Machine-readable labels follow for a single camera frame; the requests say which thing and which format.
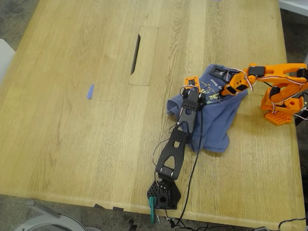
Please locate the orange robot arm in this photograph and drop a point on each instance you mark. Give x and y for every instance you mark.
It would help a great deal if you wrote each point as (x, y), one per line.
(284, 81)

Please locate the white chair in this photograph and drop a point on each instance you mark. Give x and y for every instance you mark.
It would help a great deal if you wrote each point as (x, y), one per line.
(296, 6)
(6, 57)

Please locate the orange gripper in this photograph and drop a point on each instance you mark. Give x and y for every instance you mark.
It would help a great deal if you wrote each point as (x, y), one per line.
(219, 73)

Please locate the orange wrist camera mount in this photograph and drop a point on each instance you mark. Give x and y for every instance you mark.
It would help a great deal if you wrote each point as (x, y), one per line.
(192, 81)

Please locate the black chair caster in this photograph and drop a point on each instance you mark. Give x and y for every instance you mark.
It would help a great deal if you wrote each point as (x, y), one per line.
(132, 226)

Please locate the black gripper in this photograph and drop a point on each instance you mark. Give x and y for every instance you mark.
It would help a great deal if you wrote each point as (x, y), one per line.
(191, 82)

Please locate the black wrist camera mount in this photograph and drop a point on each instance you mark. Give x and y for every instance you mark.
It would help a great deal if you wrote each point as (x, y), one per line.
(217, 72)

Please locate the blue printed T-shirt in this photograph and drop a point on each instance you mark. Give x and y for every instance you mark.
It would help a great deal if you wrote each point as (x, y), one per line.
(214, 125)

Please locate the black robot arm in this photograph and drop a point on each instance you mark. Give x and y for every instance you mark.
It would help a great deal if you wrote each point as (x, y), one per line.
(175, 149)

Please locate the green table clamp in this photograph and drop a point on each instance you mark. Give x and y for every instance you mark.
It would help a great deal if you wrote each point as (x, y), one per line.
(152, 211)

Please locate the grey plastic chair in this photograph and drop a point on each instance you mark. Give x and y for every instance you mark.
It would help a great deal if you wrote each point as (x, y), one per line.
(41, 208)

